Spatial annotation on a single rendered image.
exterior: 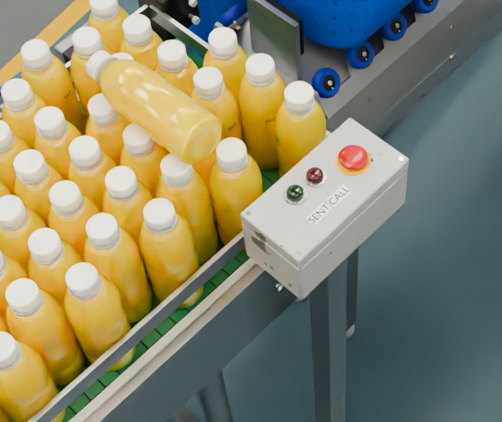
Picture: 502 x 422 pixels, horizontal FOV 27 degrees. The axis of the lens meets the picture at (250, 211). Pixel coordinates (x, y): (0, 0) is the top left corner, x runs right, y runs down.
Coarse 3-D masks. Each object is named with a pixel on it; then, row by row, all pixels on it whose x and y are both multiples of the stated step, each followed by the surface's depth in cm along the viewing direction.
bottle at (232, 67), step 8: (240, 48) 146; (208, 56) 146; (216, 56) 144; (224, 56) 144; (232, 56) 144; (240, 56) 145; (208, 64) 146; (216, 64) 145; (224, 64) 144; (232, 64) 145; (240, 64) 145; (224, 72) 145; (232, 72) 145; (240, 72) 146; (224, 80) 146; (232, 80) 146; (240, 80) 147; (232, 88) 147; (240, 120) 153
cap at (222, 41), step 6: (216, 30) 144; (222, 30) 144; (228, 30) 144; (210, 36) 143; (216, 36) 143; (222, 36) 143; (228, 36) 143; (234, 36) 143; (210, 42) 143; (216, 42) 143; (222, 42) 143; (228, 42) 143; (234, 42) 143; (210, 48) 143; (216, 48) 142; (222, 48) 142; (228, 48) 142; (234, 48) 143; (216, 54) 144; (222, 54) 143; (228, 54) 144
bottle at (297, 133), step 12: (288, 108) 138; (312, 108) 138; (276, 120) 142; (288, 120) 139; (300, 120) 138; (312, 120) 139; (324, 120) 141; (276, 132) 143; (288, 132) 140; (300, 132) 139; (312, 132) 140; (324, 132) 142; (288, 144) 141; (300, 144) 141; (312, 144) 141; (288, 156) 144; (300, 156) 143; (288, 168) 146
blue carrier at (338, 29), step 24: (288, 0) 158; (312, 0) 153; (336, 0) 148; (360, 0) 144; (384, 0) 144; (408, 0) 151; (312, 24) 157; (336, 24) 152; (360, 24) 148; (336, 48) 157
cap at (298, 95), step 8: (288, 88) 137; (296, 88) 137; (304, 88) 137; (312, 88) 137; (288, 96) 137; (296, 96) 137; (304, 96) 136; (312, 96) 136; (288, 104) 137; (296, 104) 136; (304, 104) 136; (312, 104) 138
